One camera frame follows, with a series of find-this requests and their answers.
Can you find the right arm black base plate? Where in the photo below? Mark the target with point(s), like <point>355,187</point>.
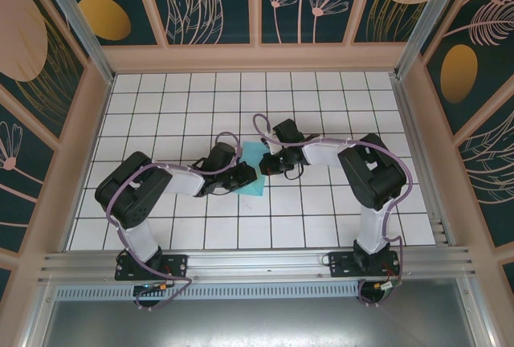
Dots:
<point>341,264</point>

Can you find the light blue cloth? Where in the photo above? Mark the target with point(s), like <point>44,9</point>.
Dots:
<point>251,150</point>

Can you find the right green controller board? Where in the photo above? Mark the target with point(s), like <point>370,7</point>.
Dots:
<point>387,286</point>

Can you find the green controller board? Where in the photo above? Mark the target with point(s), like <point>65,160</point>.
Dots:
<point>387,286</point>
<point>150,287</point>

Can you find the grey metal sheet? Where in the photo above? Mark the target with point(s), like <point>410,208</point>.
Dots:
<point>257,323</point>

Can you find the aluminium side rail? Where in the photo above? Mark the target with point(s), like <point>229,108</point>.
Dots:
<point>421,162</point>

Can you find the aluminium corner post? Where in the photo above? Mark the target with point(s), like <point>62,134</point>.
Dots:
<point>425,17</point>
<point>80,29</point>

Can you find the long aluminium mounting rail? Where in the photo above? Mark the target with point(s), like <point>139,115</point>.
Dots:
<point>257,262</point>

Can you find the right aluminium corner post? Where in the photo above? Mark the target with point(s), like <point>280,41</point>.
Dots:
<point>425,17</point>

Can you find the left green controller board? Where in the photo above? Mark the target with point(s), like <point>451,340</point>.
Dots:
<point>150,287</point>

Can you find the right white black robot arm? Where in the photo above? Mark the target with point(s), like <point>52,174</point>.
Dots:
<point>373,174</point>

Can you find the left aluminium corner post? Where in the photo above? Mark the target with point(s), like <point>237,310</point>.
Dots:
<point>80,29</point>

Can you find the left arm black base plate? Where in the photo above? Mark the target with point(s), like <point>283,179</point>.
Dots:
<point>176,264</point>

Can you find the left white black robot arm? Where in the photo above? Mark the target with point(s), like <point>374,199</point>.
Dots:
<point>136,194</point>

